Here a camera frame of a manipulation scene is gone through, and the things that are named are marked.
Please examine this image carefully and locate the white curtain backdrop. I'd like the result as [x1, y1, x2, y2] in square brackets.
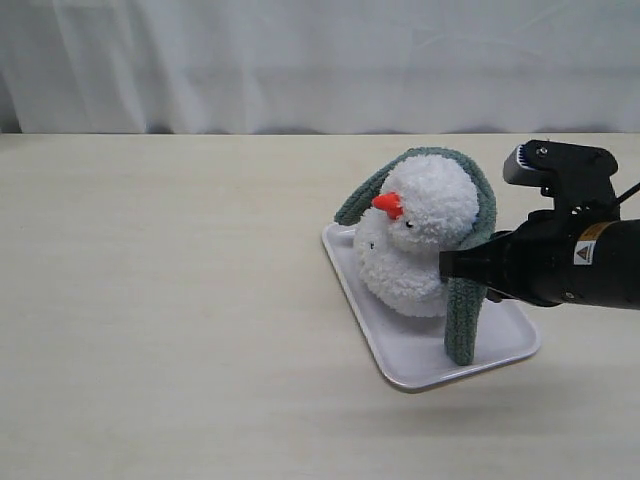
[1, 1, 639, 134]

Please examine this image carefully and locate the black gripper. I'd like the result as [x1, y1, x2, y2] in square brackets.
[439, 210, 595, 306]

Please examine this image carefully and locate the green knitted scarf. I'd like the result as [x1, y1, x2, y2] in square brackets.
[333, 146, 497, 366]

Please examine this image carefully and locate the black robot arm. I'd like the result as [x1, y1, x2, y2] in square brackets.
[439, 210, 639, 310]

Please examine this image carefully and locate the white plush snowman toy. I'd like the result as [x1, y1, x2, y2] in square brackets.
[353, 154, 479, 318]

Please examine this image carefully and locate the white rectangular plastic tray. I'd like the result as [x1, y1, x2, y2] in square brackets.
[321, 223, 542, 393]

